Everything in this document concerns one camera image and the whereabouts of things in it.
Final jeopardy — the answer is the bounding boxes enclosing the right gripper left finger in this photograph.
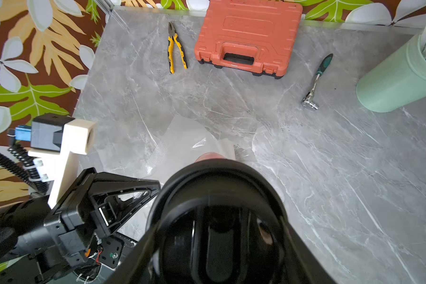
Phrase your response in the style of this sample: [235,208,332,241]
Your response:
[105,227,159,284]

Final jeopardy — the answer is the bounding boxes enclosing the clear plastic carrier bag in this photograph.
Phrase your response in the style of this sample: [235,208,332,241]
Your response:
[116,114,256,242]

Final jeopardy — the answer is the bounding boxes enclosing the red plastic tool case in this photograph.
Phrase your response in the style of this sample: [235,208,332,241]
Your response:
[194,1,303,79]

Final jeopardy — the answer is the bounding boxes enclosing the mint green cup holder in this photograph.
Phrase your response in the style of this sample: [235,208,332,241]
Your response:
[356,34,426,113]

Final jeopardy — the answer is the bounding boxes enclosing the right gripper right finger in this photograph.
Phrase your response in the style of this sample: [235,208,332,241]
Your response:
[280,220,336,284]

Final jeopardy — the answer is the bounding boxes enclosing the red milk tea cup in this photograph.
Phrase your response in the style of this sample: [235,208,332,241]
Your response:
[147,159,285,284]

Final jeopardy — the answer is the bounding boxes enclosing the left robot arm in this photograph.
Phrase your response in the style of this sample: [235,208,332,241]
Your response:
[0,168,161,284]

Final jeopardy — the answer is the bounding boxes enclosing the yellow black pliers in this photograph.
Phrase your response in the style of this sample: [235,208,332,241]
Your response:
[167,21,189,75]

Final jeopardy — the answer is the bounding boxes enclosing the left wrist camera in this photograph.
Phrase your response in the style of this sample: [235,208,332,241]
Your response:
[7,113,96,208]

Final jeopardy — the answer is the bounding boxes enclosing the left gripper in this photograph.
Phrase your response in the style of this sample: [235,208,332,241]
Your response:
[21,168,161,273]

